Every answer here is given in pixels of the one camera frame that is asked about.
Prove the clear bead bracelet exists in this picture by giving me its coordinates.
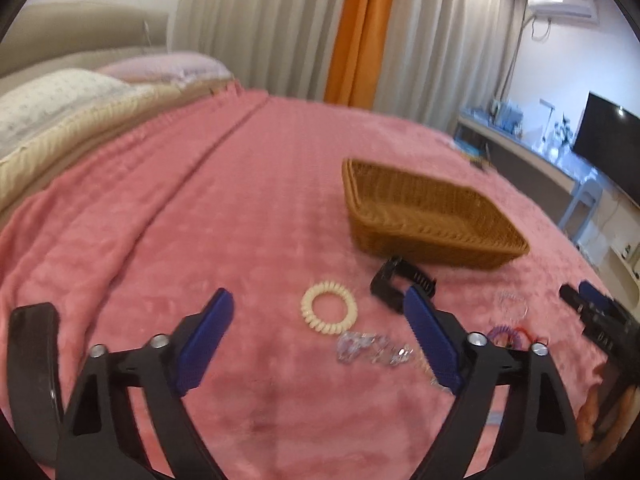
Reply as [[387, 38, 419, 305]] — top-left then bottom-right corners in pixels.
[[494, 288, 531, 320]]

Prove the black hair claw clip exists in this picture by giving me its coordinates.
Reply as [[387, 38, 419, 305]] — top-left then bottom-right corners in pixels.
[[370, 257, 437, 314]]

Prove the pink star hair clip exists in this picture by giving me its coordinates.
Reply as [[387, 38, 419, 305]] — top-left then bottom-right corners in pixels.
[[336, 332, 378, 364]]

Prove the cream spiral hair tie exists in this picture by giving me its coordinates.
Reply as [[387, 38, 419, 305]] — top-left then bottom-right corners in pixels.
[[299, 280, 359, 336]]

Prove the person's right hand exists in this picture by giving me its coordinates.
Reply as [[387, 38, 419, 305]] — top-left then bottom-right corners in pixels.
[[576, 363, 637, 470]]

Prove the light blue chair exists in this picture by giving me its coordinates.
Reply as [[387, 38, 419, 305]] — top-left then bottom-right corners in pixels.
[[558, 178, 603, 245]]

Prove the white desk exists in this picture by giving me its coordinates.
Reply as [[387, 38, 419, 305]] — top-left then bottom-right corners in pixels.
[[453, 109, 597, 231]]

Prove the black television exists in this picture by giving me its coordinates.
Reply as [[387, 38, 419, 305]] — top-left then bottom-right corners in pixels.
[[572, 92, 640, 204]]

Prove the brown wicker basket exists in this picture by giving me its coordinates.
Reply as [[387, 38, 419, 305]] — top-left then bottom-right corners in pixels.
[[342, 158, 529, 271]]

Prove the pink fleece blanket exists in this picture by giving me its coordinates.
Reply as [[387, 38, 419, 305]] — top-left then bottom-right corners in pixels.
[[1, 88, 603, 479]]

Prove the white air conditioner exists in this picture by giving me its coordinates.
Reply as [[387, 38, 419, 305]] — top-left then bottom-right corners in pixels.
[[527, 0, 599, 23]]

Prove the white patterned pillow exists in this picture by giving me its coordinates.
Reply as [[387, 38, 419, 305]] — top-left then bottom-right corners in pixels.
[[1, 68, 132, 157]]

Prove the orange curtain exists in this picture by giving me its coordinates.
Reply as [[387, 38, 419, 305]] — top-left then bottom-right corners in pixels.
[[324, 0, 394, 110]]

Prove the pink pillow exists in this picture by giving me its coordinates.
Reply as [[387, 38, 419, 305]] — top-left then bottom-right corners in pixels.
[[96, 51, 233, 84]]

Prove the beige headboard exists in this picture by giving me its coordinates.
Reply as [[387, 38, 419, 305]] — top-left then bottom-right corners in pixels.
[[1, 1, 169, 76]]

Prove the beige curtain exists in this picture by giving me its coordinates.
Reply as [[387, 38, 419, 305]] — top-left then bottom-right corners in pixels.
[[172, 0, 526, 131]]

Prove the red string bracelet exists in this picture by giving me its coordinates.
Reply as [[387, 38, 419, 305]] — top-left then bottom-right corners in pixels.
[[508, 326, 550, 352]]

